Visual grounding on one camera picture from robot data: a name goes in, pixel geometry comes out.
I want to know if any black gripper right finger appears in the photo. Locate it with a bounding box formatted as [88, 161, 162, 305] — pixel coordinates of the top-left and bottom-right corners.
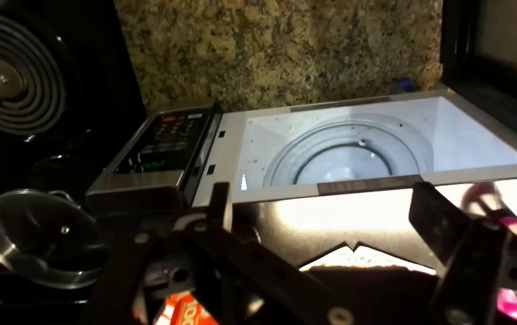
[406, 180, 517, 325]

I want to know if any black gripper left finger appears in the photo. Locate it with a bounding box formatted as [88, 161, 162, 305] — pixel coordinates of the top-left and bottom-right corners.
[79, 179, 332, 325]

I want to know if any glass microwave turntable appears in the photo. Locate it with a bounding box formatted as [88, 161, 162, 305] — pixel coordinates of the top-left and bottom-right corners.
[261, 115, 433, 188]

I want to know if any black microwave door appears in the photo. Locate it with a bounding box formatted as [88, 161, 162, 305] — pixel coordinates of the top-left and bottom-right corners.
[439, 0, 517, 151]

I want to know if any glass pot lid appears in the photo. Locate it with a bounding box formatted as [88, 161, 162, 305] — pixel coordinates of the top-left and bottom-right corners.
[0, 188, 108, 292]

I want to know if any small blue object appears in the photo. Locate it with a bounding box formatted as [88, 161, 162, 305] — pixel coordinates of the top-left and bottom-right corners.
[390, 76, 417, 94]

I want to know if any black electric stove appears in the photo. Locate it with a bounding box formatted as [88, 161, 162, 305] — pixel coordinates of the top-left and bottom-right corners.
[0, 0, 151, 325]

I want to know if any electric coil burner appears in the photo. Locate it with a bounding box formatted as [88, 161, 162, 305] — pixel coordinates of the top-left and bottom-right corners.
[0, 12, 68, 139]

